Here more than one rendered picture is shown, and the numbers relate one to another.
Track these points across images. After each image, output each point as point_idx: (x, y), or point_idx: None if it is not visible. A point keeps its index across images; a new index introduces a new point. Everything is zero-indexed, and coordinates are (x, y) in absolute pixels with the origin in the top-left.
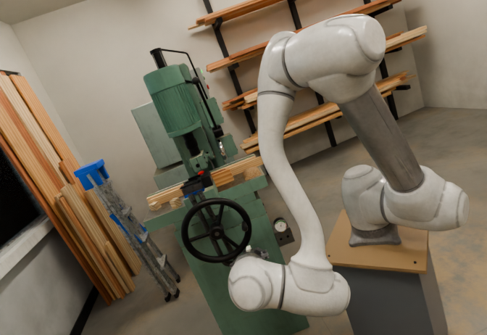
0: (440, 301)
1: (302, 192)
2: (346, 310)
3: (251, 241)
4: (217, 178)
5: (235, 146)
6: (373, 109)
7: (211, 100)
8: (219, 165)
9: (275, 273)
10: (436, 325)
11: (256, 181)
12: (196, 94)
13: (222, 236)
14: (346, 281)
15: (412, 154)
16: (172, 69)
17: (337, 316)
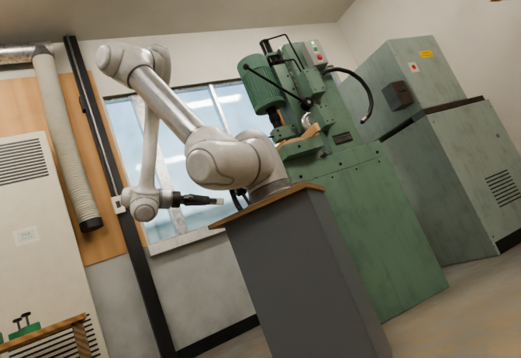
0: (352, 326)
1: (145, 147)
2: (389, 338)
3: None
4: (278, 149)
5: (322, 117)
6: (136, 90)
7: (301, 73)
8: (322, 139)
9: None
10: (284, 321)
11: (281, 151)
12: (295, 70)
13: (239, 194)
14: (143, 203)
15: (174, 117)
16: (245, 60)
17: None
